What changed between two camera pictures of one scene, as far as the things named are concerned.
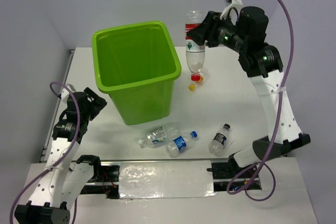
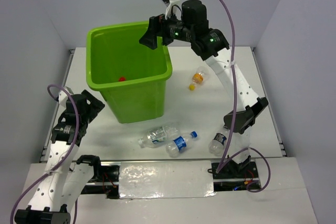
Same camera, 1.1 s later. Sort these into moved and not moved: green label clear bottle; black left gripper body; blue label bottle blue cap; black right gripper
Moved: black right gripper
Not moved: green label clear bottle; blue label bottle blue cap; black left gripper body
